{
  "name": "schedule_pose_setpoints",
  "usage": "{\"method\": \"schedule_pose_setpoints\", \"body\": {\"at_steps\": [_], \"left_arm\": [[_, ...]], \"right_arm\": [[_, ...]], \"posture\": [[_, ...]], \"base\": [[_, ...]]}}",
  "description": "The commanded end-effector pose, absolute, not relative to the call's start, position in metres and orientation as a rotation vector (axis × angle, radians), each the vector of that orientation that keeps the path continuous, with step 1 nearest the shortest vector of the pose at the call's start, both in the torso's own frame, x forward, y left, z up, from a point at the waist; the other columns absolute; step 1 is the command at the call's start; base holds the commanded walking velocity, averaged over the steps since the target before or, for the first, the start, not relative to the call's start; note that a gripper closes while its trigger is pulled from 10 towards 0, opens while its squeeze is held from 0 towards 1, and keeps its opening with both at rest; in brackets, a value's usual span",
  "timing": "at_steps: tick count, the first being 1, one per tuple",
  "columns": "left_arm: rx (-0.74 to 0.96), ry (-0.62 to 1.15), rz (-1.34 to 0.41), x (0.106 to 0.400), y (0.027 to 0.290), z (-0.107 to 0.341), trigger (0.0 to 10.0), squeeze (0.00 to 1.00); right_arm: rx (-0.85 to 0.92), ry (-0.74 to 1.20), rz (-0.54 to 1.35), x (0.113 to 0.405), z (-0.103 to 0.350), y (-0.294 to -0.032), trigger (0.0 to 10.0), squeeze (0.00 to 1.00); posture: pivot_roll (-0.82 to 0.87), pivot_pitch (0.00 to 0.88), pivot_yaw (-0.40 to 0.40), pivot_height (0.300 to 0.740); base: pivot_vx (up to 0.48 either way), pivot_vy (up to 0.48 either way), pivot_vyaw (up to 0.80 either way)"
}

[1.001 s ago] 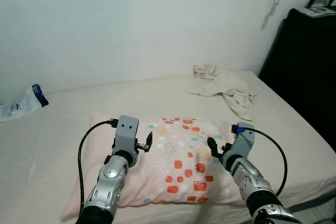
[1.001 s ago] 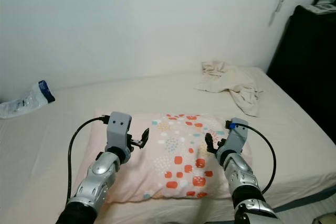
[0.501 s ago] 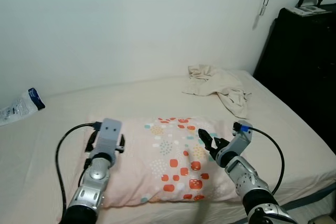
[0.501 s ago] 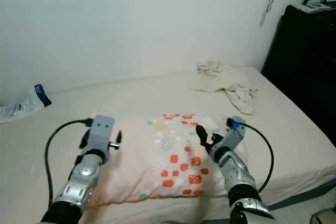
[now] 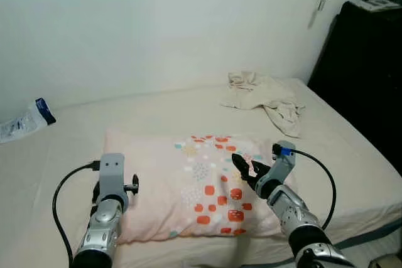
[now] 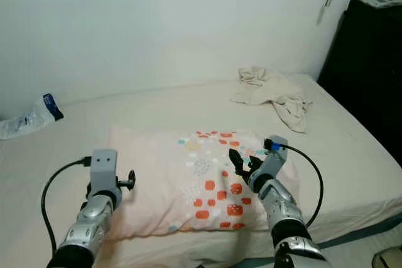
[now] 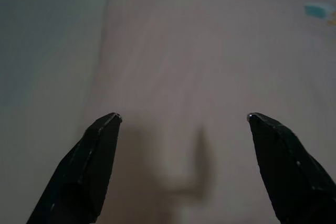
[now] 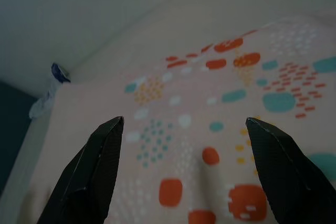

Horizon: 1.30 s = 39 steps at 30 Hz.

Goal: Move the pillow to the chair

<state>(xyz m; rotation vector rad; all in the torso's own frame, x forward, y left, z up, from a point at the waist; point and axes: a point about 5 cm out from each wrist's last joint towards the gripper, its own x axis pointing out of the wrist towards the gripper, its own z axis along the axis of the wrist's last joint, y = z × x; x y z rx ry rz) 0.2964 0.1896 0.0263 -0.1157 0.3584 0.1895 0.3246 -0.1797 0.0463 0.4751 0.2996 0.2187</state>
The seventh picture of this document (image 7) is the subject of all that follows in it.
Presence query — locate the pink patterned pillow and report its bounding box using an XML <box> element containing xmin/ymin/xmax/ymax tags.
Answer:
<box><xmin>78</xmin><ymin>0</ymin><xmax>336</xmax><ymax>224</ymax></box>

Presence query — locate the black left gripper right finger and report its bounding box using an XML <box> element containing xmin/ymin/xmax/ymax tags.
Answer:
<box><xmin>247</xmin><ymin>112</ymin><xmax>336</xmax><ymax>224</ymax></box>

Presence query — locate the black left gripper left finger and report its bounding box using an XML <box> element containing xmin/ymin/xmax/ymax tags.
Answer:
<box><xmin>26</xmin><ymin>112</ymin><xmax>123</xmax><ymax>224</ymax></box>

